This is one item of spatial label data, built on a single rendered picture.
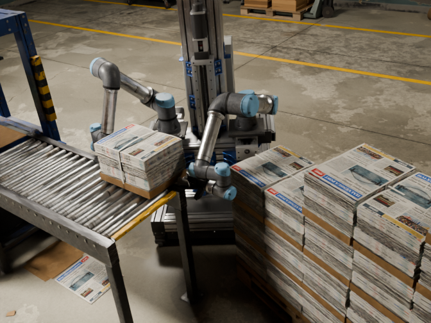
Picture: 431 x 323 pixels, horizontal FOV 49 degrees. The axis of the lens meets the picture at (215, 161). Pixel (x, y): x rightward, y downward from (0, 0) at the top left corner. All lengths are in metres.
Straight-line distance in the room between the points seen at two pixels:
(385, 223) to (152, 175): 1.14
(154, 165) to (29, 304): 1.35
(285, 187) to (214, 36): 1.06
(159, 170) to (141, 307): 0.96
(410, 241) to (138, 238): 2.16
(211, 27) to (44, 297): 1.96
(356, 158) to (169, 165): 0.93
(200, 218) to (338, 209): 1.39
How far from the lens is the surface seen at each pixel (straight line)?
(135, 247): 3.44
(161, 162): 2.41
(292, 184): 2.43
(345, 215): 2.01
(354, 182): 2.04
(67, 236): 2.46
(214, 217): 3.21
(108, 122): 2.81
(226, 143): 3.02
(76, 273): 3.37
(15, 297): 3.38
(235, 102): 2.47
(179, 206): 2.53
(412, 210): 1.94
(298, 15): 8.41
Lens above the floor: 2.19
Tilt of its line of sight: 31 degrees down
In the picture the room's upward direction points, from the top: 5 degrees counter-clockwise
